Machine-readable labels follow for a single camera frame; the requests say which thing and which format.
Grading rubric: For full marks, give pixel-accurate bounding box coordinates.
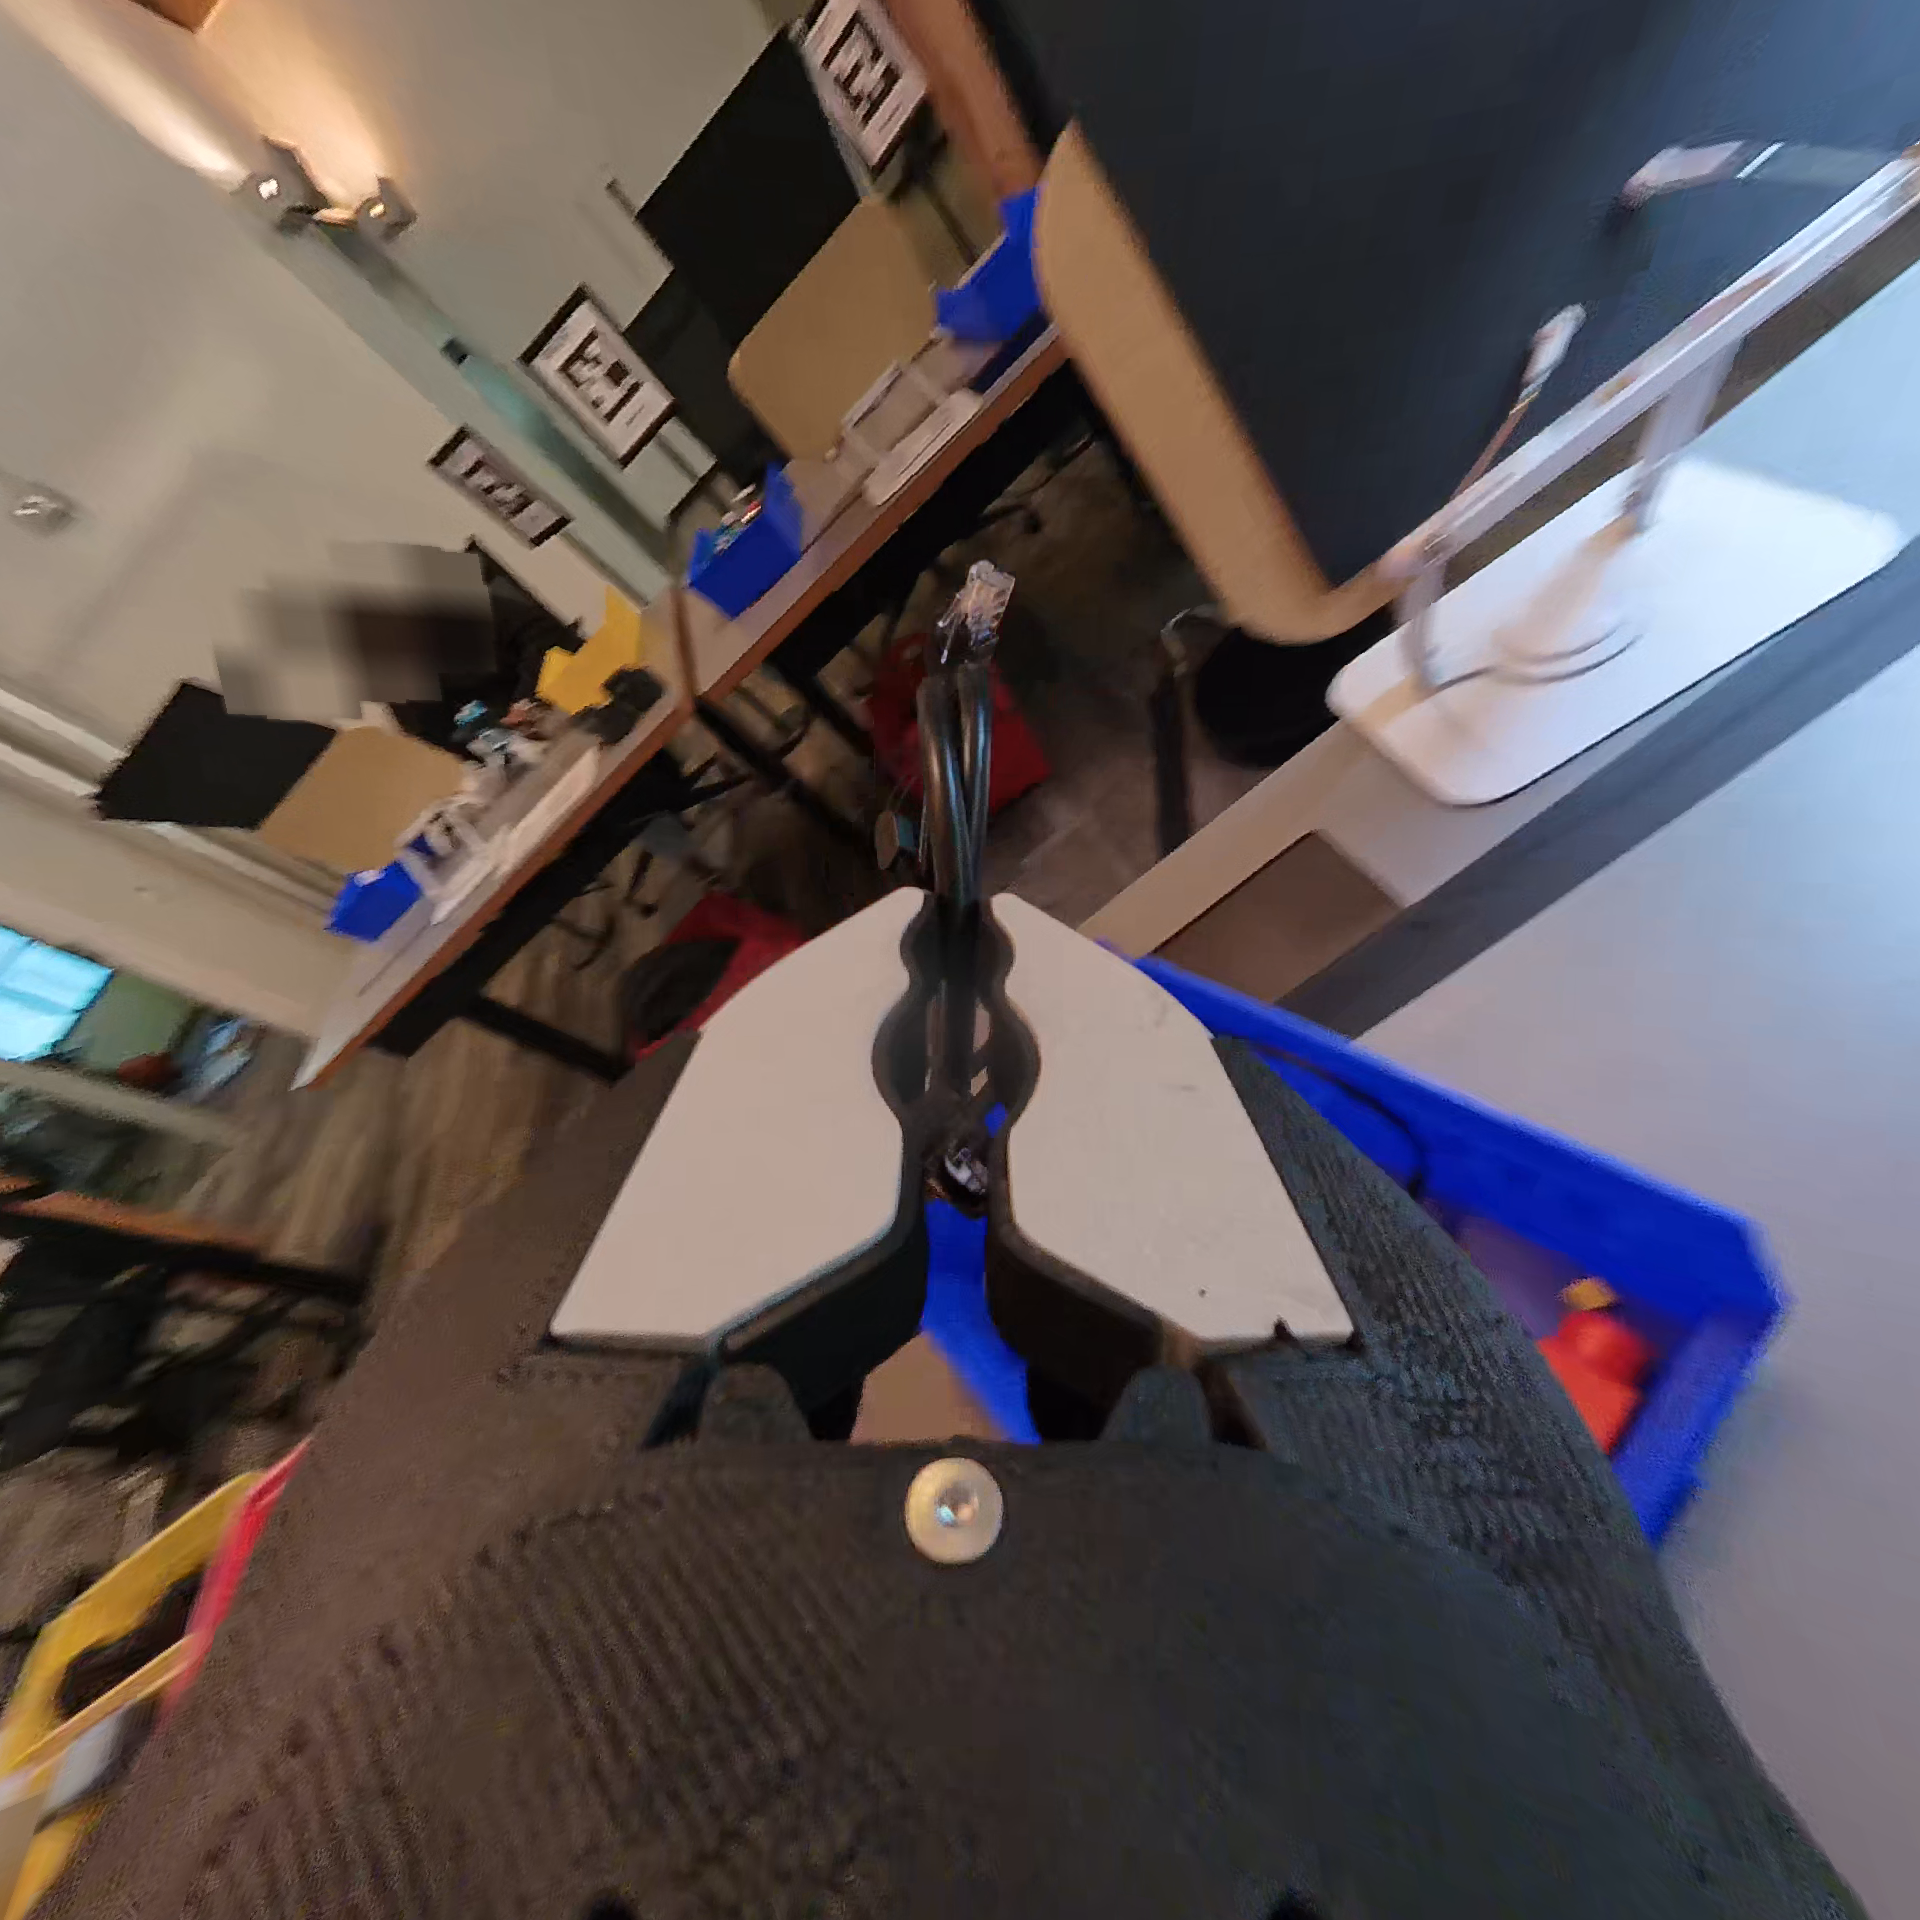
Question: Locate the red bag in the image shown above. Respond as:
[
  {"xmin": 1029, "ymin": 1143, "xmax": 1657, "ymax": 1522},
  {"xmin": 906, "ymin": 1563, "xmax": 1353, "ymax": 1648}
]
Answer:
[{"xmin": 872, "ymin": 631, "xmax": 1052, "ymax": 818}]

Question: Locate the black cable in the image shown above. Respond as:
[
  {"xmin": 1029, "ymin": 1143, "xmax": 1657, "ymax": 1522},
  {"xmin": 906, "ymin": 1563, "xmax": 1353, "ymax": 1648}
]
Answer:
[{"xmin": 896, "ymin": 558, "xmax": 1024, "ymax": 1203}]

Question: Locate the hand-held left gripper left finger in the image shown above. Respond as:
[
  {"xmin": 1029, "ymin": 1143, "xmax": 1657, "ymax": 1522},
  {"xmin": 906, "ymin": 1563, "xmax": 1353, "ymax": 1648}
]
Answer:
[{"xmin": 547, "ymin": 888, "xmax": 940, "ymax": 1353}]

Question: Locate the small red block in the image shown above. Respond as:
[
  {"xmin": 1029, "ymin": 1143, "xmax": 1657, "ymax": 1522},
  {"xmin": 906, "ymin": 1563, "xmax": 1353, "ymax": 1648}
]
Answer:
[{"xmin": 1536, "ymin": 1276, "xmax": 1660, "ymax": 1450}]

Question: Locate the long red ribbed bin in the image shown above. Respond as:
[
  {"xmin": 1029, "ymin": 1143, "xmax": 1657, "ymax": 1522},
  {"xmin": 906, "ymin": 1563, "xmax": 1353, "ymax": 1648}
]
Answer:
[{"xmin": 176, "ymin": 1439, "xmax": 313, "ymax": 1697}]

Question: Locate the small marker sign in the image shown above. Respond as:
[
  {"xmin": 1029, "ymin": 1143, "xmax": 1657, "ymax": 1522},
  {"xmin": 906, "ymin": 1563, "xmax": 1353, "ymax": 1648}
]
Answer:
[
  {"xmin": 527, "ymin": 286, "xmax": 677, "ymax": 466},
  {"xmin": 795, "ymin": 0, "xmax": 932, "ymax": 167},
  {"xmin": 427, "ymin": 428, "xmax": 572, "ymax": 548}
]

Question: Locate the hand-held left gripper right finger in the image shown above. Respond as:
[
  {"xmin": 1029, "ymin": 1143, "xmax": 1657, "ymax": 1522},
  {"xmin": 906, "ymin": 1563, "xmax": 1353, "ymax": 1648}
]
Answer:
[{"xmin": 984, "ymin": 892, "xmax": 1361, "ymax": 1383}]

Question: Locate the black board with wooden back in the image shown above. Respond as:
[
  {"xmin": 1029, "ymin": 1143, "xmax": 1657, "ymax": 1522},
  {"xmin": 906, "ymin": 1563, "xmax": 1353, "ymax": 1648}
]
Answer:
[
  {"xmin": 96, "ymin": 682, "xmax": 466, "ymax": 873},
  {"xmin": 728, "ymin": 195, "xmax": 962, "ymax": 460}
]

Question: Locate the yellow plastic bin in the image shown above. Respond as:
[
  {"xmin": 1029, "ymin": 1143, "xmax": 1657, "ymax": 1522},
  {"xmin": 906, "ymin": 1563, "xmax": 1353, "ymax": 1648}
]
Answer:
[{"xmin": 0, "ymin": 1470, "xmax": 266, "ymax": 1920}]

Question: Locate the blue plastic bin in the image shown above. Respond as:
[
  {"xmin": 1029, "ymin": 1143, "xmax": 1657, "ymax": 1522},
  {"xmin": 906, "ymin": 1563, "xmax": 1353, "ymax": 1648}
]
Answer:
[
  {"xmin": 919, "ymin": 938, "xmax": 1788, "ymax": 1547},
  {"xmin": 327, "ymin": 863, "xmax": 426, "ymax": 944},
  {"xmin": 937, "ymin": 187, "xmax": 1045, "ymax": 339},
  {"xmin": 688, "ymin": 464, "xmax": 805, "ymax": 618}
]

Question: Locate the wooden desk with black legs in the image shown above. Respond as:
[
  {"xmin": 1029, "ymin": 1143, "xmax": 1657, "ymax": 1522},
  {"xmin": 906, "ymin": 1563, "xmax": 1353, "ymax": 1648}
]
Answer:
[
  {"xmin": 661, "ymin": 323, "xmax": 1097, "ymax": 841},
  {"xmin": 293, "ymin": 690, "xmax": 707, "ymax": 1089}
]

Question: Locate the black board on white stand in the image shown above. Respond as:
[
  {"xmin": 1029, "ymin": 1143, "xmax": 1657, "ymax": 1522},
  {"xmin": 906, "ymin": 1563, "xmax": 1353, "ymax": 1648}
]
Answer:
[{"xmin": 1036, "ymin": 0, "xmax": 1920, "ymax": 812}]

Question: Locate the small yellow bin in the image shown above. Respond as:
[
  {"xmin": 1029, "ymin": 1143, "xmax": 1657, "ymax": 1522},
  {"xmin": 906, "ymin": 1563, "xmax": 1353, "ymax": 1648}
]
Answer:
[{"xmin": 538, "ymin": 592, "xmax": 649, "ymax": 711}]

